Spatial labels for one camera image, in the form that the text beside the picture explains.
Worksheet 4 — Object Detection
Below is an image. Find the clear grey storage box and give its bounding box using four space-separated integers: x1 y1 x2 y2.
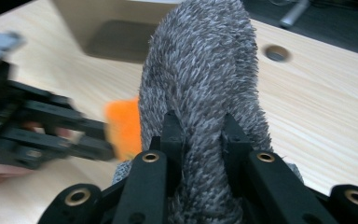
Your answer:
51 0 185 64

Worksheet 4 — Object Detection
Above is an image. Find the white metal stand frame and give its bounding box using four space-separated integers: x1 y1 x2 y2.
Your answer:
279 0 310 29

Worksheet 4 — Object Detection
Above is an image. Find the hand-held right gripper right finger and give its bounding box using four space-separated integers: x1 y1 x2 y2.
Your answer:
222 112 338 224

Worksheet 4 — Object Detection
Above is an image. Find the orange plush toy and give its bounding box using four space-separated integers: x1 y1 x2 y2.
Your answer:
103 96 143 162

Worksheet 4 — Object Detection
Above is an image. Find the grey fuzzy cloth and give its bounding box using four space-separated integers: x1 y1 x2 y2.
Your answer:
111 0 304 224

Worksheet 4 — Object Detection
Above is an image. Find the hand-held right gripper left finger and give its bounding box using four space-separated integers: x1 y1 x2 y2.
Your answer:
111 110 186 224

